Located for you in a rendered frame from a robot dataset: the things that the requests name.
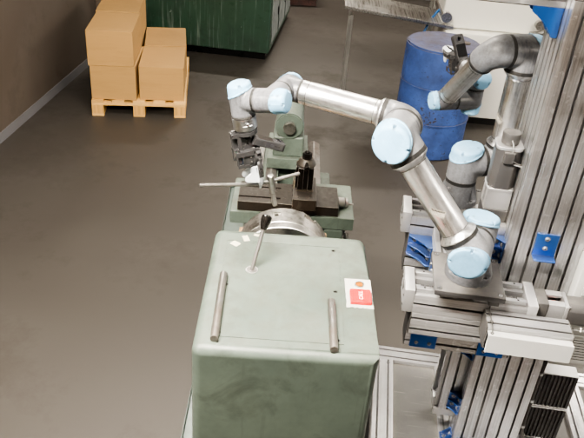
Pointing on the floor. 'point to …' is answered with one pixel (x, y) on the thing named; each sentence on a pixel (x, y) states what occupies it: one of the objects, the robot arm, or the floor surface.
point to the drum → (424, 54)
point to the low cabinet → (222, 23)
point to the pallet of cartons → (135, 60)
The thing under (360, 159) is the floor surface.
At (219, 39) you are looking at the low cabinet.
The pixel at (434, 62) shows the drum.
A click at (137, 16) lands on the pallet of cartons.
